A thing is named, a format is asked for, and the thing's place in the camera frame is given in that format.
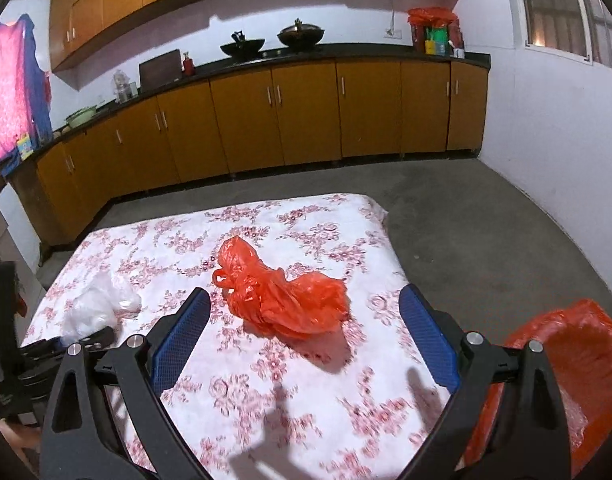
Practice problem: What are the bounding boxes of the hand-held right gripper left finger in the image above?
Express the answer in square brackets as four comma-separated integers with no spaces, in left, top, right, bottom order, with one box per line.
[38,287,214,480]

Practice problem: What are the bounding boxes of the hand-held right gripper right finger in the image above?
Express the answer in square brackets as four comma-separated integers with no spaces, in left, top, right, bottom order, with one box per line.
[396,282,572,480]

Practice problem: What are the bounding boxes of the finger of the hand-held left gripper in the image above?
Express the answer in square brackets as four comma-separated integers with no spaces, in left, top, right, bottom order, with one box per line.
[20,326,116,361]

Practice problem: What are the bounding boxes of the small clear plastic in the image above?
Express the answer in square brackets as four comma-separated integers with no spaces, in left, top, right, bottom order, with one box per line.
[60,271,143,343]

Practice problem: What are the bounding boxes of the orange plastic bag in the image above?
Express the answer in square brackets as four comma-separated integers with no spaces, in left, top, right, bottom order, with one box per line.
[212,236,351,342]

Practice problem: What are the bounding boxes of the floral tablecloth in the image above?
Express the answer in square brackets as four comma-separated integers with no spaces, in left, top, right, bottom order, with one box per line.
[23,192,467,480]

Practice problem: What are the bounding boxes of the green bowl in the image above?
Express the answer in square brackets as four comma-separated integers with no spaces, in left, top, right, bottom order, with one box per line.
[66,105,97,128]

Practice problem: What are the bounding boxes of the blue cloth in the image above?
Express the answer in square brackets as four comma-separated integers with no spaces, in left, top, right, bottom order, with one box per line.
[0,14,54,176]

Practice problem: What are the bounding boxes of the pink cloth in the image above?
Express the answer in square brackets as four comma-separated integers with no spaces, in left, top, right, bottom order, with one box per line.
[0,20,39,171]

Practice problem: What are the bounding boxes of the glass jar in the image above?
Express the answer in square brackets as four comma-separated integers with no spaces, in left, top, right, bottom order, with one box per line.
[112,69,138,105]

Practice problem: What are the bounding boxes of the orange wooden base cabinets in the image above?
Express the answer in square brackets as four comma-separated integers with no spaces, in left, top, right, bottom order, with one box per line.
[8,57,489,261]

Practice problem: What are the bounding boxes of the brown cutting board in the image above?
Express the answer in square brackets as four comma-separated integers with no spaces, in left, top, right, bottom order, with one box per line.
[138,49,183,92]

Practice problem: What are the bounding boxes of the black kitchen countertop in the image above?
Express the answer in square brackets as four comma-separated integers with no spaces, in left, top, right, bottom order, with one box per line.
[0,42,492,181]

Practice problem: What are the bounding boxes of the green container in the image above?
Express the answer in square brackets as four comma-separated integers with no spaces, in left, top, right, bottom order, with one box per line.
[425,27,447,56]

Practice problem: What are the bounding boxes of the black wok with brass item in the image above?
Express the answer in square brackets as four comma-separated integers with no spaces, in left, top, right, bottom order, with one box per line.
[277,18,327,51]

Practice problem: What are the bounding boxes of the orange bag on containers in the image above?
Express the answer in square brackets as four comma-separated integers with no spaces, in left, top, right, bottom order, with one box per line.
[407,7,462,53]

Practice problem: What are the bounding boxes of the window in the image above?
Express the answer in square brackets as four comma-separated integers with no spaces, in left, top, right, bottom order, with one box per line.
[513,0,612,76]

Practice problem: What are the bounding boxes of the long orange wall cabinet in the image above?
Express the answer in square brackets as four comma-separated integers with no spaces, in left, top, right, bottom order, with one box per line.
[50,0,209,72]

